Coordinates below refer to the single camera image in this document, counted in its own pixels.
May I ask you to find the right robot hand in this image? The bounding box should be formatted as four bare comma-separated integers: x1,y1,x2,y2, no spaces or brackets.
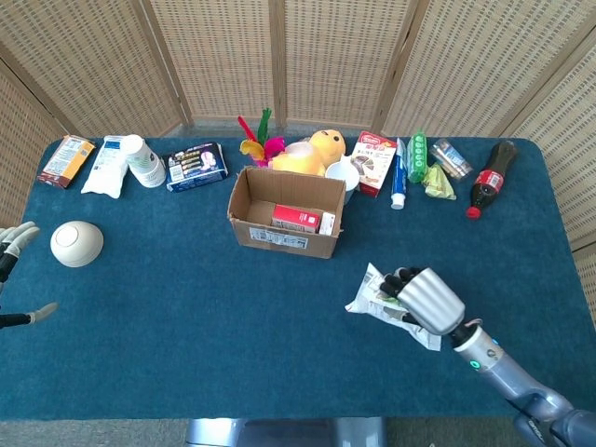
378,265,467,337

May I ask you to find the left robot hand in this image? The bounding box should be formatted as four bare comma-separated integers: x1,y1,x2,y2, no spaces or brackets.
0,221,60,330

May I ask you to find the white crinkled snack bag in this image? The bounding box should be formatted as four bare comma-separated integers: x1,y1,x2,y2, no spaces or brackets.
344,262,443,352

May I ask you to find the red and white carton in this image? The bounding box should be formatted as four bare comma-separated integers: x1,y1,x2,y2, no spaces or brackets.
270,203,324,235

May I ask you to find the brown cardboard shipping box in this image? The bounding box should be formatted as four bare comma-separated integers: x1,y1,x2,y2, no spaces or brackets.
226,165,347,261

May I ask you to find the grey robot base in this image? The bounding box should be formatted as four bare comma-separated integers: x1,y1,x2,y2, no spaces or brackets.
185,416,387,447

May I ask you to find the orange brown snack box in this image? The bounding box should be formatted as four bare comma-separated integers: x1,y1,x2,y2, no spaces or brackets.
36,134,97,190

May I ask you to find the red white biscuit box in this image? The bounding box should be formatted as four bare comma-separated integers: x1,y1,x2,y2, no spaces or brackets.
349,130,399,199

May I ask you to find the beige upturned bowl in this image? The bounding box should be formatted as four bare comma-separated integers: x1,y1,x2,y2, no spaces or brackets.
49,220,105,269

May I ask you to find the yellow green snack pouch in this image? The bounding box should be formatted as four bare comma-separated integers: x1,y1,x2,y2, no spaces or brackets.
422,162,458,202

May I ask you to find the white soft pouch bag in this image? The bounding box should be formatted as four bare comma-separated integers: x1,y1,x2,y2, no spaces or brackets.
80,134,132,200

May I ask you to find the blue white toothpaste tube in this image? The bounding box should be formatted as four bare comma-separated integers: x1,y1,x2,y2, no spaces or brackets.
389,137,409,211

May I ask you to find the cola bottle with red cap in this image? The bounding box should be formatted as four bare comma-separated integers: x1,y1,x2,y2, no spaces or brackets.
466,140,519,221

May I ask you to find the green wet wipes pack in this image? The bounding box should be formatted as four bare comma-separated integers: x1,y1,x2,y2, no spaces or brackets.
405,130,429,184

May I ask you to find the light blue paper cup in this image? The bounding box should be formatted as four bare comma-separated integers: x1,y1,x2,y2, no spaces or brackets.
324,154,361,206

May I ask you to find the stack of white paper cups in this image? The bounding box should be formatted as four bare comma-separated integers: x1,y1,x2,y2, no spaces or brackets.
124,133,168,189

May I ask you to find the yellow plush duck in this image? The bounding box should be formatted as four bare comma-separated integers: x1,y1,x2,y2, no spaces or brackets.
270,129,348,178

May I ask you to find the dark blue sanitary pad pack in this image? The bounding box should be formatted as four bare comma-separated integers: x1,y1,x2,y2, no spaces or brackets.
165,142,230,194

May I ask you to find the blue felt table cloth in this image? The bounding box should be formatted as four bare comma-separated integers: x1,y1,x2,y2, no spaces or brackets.
0,135,577,423

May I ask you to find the colourful feather shuttlecock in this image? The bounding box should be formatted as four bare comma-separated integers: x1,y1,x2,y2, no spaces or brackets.
237,107,287,169

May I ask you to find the woven wooden folding screen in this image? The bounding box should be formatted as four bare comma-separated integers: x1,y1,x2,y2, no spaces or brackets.
0,0,596,255

